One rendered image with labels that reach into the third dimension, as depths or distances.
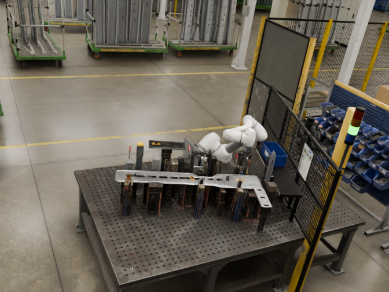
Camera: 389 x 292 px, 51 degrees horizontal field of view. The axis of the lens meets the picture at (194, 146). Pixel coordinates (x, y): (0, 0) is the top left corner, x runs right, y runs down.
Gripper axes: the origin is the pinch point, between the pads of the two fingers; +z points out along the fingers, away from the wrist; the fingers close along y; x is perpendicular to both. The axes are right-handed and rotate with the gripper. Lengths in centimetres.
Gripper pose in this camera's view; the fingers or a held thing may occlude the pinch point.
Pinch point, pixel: (242, 168)
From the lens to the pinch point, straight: 390.0
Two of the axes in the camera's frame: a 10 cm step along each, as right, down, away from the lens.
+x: 9.8, 0.6, 1.7
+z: -1.4, 8.8, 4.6
